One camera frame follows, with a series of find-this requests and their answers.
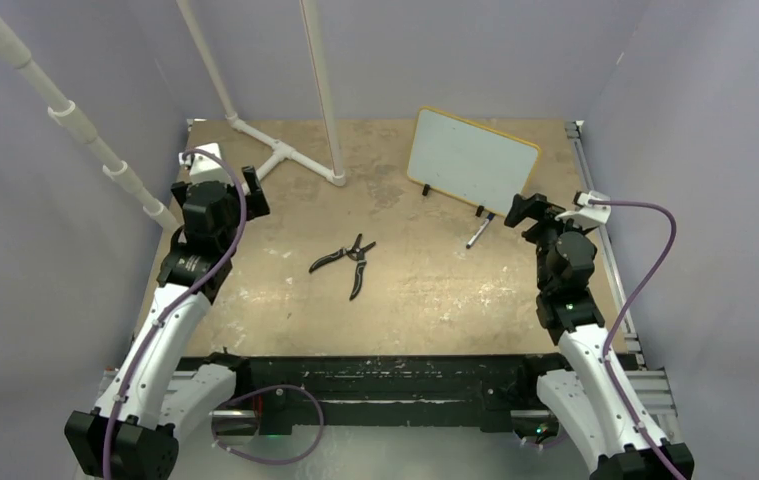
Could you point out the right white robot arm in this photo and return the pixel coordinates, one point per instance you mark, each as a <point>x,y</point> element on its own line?
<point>592,397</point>

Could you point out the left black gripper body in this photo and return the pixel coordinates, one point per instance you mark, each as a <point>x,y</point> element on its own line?
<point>234,200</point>

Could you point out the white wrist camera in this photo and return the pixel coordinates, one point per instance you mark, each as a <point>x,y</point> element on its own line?
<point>201,169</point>
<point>591,211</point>

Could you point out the white marker pen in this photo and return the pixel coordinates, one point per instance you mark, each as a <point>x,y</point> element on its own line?
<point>472,241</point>

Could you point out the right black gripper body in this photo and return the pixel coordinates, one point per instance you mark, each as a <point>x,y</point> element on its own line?
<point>547,230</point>

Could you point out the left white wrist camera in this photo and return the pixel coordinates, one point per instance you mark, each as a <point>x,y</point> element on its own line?
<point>201,169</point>

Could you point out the yellow framed whiteboard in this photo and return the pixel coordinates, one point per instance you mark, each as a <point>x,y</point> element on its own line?
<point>469,161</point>

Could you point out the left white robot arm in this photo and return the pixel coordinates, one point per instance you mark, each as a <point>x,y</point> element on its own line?
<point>136,427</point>

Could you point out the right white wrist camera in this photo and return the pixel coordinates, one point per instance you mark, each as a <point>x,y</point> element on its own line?
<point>591,211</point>

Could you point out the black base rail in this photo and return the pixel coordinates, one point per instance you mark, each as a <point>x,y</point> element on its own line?
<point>479,391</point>

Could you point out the right aluminium side rail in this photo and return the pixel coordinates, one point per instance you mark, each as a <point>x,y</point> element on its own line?
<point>627,328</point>

